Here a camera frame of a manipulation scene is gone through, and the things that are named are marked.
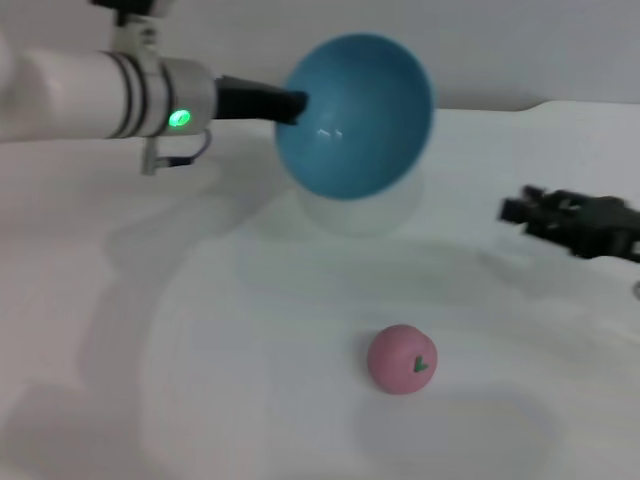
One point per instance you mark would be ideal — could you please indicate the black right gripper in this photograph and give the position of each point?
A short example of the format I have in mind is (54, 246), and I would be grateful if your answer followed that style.
(595, 225)

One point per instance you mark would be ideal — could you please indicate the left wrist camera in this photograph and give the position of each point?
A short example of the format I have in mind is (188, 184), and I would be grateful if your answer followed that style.
(135, 7)

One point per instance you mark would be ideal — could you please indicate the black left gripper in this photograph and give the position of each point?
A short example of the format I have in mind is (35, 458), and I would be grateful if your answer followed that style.
(245, 100)

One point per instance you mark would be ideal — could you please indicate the blue bowl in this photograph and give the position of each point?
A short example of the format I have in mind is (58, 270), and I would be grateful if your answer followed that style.
(360, 115)

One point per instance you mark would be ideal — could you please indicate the pink toy peach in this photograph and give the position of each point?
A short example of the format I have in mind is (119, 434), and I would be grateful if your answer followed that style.
(397, 360)

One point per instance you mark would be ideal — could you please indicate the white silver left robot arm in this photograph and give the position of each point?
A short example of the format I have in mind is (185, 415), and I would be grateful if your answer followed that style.
(75, 95)

